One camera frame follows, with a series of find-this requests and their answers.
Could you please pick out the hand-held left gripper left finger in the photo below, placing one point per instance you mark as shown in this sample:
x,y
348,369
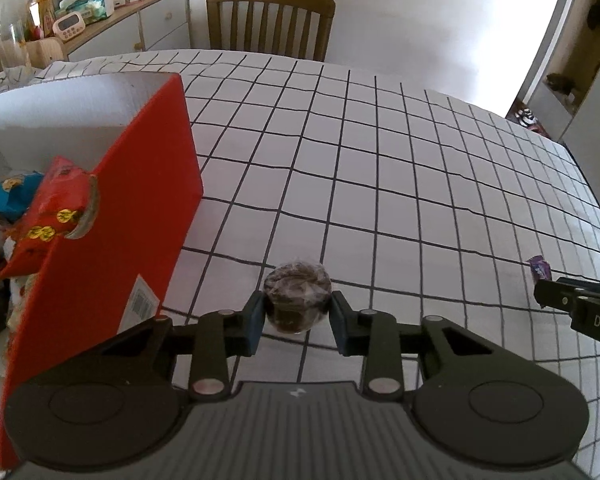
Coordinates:
x,y
254,325

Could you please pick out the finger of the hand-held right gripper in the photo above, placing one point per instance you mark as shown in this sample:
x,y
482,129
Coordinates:
x,y
555,295

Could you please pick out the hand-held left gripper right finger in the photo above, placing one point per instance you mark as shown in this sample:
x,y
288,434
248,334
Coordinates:
x,y
340,325

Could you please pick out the small purple candy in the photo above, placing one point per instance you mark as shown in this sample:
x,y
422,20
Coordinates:
x,y
539,266

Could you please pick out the round chocolate cake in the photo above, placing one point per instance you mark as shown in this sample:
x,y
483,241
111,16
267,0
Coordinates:
x,y
295,285

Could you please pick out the red cardboard box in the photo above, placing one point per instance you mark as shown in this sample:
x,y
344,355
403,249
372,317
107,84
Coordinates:
x,y
105,260

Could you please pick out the red snack bag gold coins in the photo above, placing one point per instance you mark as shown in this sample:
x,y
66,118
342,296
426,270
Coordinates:
x,y
45,210

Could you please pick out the blue snack packet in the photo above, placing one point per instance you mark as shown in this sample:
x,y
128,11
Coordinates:
x,y
5,195

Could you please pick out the checked white tablecloth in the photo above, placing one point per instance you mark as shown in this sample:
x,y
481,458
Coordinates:
x,y
380,160

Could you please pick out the row of shoes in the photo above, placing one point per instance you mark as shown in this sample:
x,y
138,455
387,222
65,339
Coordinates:
x,y
529,120

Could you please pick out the white shoe cabinet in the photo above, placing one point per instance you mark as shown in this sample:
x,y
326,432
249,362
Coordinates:
x,y
595,110

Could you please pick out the white sideboard cabinet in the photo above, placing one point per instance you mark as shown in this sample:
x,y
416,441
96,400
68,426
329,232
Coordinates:
x,y
165,20

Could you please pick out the wooden box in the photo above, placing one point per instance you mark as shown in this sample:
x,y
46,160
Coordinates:
x,y
45,50

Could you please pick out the white kitchen timer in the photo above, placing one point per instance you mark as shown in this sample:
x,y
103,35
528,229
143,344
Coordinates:
x,y
68,27

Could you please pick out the white tissue box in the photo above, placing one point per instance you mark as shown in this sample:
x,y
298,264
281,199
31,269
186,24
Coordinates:
x,y
90,5

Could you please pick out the orange liquid jar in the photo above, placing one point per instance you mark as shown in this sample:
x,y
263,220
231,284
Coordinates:
x,y
41,12

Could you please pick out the large glass jar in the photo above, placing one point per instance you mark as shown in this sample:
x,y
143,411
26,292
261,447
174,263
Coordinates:
x,y
10,25

